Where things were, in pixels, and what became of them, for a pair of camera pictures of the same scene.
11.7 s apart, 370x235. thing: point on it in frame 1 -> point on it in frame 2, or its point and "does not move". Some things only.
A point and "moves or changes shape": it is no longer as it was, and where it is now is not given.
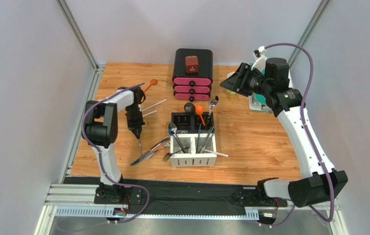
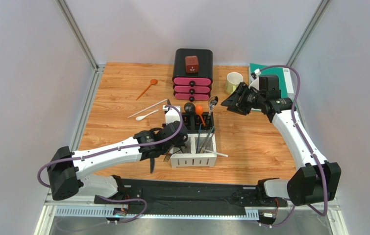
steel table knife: x=142 y=156 moves or changes shape
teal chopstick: x=208 y=139 does not move
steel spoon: x=213 y=101 does not move
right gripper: x=242 y=80 -> x=238 y=101
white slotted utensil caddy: x=193 y=150 does not move
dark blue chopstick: x=198 y=139 does not move
